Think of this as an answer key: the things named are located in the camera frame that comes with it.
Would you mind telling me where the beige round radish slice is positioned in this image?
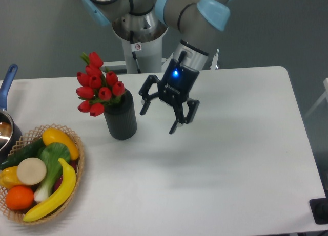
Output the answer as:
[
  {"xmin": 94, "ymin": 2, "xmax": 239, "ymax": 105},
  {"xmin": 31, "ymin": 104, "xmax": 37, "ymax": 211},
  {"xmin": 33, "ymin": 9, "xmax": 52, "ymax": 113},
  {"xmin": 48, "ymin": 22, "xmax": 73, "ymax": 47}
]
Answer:
[{"xmin": 16, "ymin": 158, "xmax": 47, "ymax": 185}]

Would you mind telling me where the yellow banana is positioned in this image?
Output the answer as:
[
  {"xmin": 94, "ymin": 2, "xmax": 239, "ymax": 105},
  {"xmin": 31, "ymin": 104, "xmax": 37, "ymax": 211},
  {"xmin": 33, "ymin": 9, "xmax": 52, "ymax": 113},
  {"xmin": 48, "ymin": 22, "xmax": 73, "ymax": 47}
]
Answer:
[{"xmin": 23, "ymin": 158, "xmax": 76, "ymax": 222}]

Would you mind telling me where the black device at table edge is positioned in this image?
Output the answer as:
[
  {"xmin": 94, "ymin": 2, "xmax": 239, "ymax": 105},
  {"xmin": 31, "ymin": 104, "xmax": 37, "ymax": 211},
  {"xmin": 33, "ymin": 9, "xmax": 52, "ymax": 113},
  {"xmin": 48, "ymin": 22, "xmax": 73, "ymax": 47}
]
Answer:
[{"xmin": 309, "ymin": 198, "xmax": 327, "ymax": 225}]

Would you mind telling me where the green bok choy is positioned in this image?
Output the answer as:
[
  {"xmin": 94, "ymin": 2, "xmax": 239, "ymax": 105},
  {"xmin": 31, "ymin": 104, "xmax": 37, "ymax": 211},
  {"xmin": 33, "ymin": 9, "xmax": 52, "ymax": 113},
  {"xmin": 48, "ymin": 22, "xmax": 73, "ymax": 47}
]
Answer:
[{"xmin": 34, "ymin": 142, "xmax": 71, "ymax": 203}]

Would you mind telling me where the purple red vegetable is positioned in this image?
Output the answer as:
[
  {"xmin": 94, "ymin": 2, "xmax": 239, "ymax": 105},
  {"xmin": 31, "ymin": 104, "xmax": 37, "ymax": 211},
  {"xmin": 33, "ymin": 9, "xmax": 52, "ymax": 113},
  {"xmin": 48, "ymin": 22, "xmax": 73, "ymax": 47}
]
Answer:
[{"xmin": 53, "ymin": 160, "xmax": 78, "ymax": 192}]

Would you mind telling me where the white frame at right edge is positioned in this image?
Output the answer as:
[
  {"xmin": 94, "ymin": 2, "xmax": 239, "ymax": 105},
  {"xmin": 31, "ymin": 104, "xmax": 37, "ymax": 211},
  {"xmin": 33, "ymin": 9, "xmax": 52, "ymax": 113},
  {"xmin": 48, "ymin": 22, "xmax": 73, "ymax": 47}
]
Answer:
[{"xmin": 304, "ymin": 78, "xmax": 328, "ymax": 118}]

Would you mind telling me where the yellow bell pepper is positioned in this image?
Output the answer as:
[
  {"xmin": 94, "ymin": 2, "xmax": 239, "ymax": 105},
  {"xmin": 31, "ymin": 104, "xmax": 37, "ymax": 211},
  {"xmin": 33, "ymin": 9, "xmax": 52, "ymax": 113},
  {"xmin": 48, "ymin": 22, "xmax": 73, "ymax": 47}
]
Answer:
[{"xmin": 1, "ymin": 166, "xmax": 23, "ymax": 189}]

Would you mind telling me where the orange fruit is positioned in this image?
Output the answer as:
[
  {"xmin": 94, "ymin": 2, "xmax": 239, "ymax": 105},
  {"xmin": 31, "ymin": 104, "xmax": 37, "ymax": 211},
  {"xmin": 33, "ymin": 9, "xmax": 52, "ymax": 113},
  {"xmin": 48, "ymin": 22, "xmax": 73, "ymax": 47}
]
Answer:
[{"xmin": 5, "ymin": 186, "xmax": 34, "ymax": 210}]

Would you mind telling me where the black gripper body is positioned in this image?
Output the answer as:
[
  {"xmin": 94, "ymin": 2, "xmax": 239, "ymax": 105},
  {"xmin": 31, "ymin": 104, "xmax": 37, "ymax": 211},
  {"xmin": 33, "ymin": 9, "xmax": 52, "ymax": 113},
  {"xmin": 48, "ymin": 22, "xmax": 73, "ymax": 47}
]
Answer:
[{"xmin": 157, "ymin": 59, "xmax": 199, "ymax": 107}]

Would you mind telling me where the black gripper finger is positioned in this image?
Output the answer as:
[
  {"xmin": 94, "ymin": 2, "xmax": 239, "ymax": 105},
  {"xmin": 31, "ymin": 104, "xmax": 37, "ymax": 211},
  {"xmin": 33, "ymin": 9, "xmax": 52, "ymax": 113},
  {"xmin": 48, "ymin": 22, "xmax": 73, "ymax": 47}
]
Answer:
[
  {"xmin": 139, "ymin": 75, "xmax": 160, "ymax": 115},
  {"xmin": 169, "ymin": 97, "xmax": 200, "ymax": 134}
]

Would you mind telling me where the green cucumber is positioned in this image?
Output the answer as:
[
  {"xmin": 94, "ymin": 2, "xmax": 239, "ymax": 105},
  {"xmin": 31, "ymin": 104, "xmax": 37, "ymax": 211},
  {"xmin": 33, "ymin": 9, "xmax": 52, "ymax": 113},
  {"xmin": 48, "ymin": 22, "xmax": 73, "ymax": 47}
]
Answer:
[{"xmin": 1, "ymin": 139, "xmax": 45, "ymax": 170}]

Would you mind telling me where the woven wicker basket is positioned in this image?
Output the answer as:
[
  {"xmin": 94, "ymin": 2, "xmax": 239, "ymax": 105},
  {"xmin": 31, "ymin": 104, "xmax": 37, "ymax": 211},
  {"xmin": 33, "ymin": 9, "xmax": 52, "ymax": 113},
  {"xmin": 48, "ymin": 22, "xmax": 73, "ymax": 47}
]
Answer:
[{"xmin": 1, "ymin": 124, "xmax": 85, "ymax": 225}]

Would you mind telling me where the dark grey ribbed vase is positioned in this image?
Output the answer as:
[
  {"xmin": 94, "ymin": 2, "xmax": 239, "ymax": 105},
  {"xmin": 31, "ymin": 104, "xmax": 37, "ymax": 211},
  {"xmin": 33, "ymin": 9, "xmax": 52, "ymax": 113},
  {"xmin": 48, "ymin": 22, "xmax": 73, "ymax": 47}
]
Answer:
[{"xmin": 104, "ymin": 90, "xmax": 137, "ymax": 140}]

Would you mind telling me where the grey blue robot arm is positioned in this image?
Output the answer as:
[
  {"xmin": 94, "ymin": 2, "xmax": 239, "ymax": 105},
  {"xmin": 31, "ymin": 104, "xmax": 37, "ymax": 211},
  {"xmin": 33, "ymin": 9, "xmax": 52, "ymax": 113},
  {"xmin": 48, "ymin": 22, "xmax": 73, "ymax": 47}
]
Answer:
[{"xmin": 82, "ymin": 0, "xmax": 231, "ymax": 133}]

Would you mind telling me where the red tulip bouquet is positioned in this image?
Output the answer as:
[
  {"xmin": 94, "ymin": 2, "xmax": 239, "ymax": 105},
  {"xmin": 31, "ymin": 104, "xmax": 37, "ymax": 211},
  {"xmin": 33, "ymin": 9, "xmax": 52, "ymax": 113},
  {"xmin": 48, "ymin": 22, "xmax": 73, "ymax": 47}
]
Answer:
[{"xmin": 76, "ymin": 52, "xmax": 126, "ymax": 117}]

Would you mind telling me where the blue handled saucepan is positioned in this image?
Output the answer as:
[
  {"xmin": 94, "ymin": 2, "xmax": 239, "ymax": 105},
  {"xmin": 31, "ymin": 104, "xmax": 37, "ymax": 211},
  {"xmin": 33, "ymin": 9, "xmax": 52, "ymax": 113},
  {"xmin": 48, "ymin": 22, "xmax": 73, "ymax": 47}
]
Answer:
[{"xmin": 1, "ymin": 64, "xmax": 22, "ymax": 162}]

